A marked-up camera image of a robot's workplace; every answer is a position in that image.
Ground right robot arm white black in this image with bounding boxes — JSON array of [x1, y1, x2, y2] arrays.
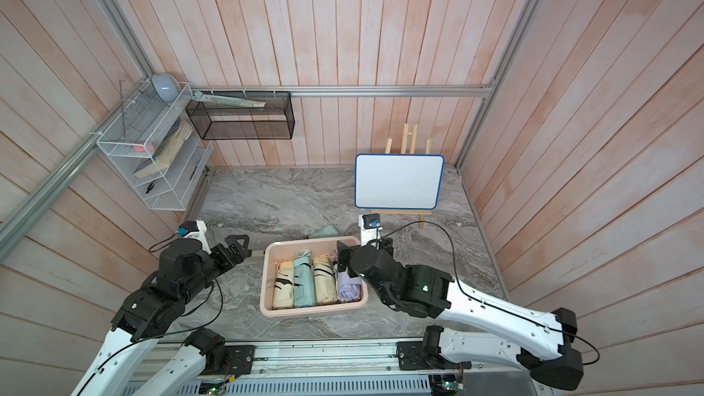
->
[[337, 239, 584, 391]]

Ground grey round speaker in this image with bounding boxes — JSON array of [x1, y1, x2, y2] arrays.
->
[[150, 73, 181, 105]]

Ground white wire shelf rack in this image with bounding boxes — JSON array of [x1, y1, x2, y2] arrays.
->
[[97, 80, 214, 212]]

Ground beige striped umbrella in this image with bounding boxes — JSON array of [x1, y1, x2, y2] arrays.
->
[[313, 255, 337, 305]]

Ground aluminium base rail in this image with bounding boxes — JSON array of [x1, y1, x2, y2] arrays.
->
[[124, 337, 556, 395]]

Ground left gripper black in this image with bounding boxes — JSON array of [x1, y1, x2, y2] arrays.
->
[[181, 235, 251, 304]]

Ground black mesh wall basket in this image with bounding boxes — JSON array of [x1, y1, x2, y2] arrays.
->
[[186, 91, 295, 140]]

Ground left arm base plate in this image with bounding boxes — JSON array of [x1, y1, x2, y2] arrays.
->
[[203, 345, 256, 378]]

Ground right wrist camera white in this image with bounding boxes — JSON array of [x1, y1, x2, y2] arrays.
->
[[359, 213, 382, 247]]

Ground green umbrella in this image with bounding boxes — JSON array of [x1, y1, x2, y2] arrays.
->
[[308, 225, 339, 239], [293, 250, 316, 309]]

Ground book on wire shelf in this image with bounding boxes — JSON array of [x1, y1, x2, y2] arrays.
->
[[134, 118, 193, 179]]

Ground green flat item on basket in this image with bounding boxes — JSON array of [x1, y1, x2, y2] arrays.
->
[[192, 91, 266, 109]]

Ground purple umbrella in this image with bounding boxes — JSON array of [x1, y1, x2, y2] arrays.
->
[[337, 271, 362, 304]]

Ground whiteboard blue frame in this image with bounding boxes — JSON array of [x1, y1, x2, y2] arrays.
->
[[354, 154, 446, 210]]

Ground pink plastic storage box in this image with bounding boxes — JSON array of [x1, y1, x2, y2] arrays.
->
[[260, 236, 370, 319]]

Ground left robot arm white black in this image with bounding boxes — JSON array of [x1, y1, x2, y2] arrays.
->
[[73, 235, 251, 395]]

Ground beige umbrella black band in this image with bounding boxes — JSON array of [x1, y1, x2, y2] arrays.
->
[[272, 260, 295, 310]]

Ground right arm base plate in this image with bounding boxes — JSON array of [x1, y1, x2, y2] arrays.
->
[[396, 341, 472, 371]]

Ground pink item on shelf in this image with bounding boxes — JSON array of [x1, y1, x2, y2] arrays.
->
[[134, 143, 155, 155]]

